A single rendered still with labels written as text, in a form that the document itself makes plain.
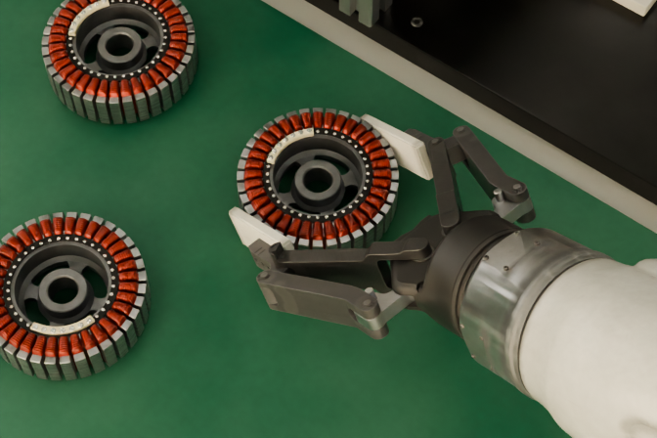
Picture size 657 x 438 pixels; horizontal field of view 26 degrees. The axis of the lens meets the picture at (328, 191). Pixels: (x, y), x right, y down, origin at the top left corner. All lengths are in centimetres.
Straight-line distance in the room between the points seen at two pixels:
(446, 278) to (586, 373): 13
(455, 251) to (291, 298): 12
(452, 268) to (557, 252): 7
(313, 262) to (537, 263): 18
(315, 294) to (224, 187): 17
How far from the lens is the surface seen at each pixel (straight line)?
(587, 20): 109
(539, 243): 81
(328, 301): 88
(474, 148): 95
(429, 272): 84
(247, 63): 108
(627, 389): 72
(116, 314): 94
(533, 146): 105
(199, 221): 101
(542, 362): 76
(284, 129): 100
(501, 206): 90
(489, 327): 80
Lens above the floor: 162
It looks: 60 degrees down
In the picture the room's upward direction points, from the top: straight up
